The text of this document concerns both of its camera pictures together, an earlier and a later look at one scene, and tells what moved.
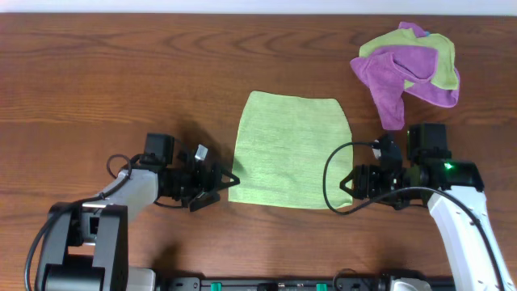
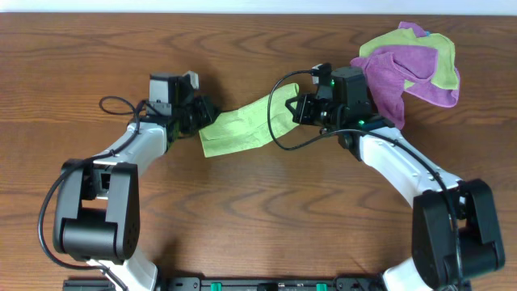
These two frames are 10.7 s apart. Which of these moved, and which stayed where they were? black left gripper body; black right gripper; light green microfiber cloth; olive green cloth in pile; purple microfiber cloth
Moved: black right gripper; light green microfiber cloth; black left gripper body
Stayed: purple microfiber cloth; olive green cloth in pile
